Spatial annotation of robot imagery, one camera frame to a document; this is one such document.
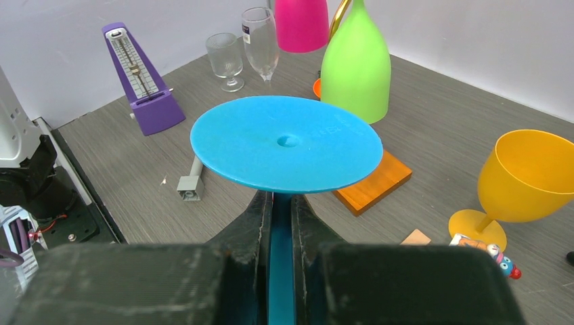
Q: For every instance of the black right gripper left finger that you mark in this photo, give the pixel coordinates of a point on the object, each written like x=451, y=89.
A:
x=219, y=282

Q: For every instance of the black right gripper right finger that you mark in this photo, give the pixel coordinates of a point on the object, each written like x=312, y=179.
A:
x=336, y=282

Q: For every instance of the gold rack with wooden base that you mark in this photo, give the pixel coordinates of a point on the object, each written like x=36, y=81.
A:
x=387, y=177

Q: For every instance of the blue plastic wine glass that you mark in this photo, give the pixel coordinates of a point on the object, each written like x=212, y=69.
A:
x=285, y=145

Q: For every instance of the green plastic wine glass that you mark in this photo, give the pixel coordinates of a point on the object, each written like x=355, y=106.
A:
x=356, y=68

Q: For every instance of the pink plastic wine glass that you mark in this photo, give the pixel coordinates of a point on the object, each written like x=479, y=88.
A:
x=302, y=25

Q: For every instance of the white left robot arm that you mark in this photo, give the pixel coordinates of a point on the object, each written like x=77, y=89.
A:
x=29, y=178

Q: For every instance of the yellow plastic wine glass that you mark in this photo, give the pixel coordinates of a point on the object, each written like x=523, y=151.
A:
x=527, y=176

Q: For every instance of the clear stemmed wine glass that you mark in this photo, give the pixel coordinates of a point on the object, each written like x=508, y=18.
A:
x=260, y=41

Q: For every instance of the small wooden block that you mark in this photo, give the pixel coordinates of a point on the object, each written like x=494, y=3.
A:
x=417, y=237

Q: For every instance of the grey metal T-shaped part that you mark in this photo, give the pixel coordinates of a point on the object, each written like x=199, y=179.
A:
x=191, y=187

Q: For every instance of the small colourful toy figure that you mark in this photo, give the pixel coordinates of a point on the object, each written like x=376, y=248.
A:
x=507, y=266

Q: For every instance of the orange plastic U-shaped toy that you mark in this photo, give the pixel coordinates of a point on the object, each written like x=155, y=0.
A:
x=317, y=88

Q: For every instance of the clear glass tumbler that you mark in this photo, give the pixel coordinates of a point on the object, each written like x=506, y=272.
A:
x=226, y=60

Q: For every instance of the black music stand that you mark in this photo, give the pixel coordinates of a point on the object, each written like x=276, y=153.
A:
x=570, y=258

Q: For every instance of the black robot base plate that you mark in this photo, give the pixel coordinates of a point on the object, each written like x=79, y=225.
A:
x=88, y=219

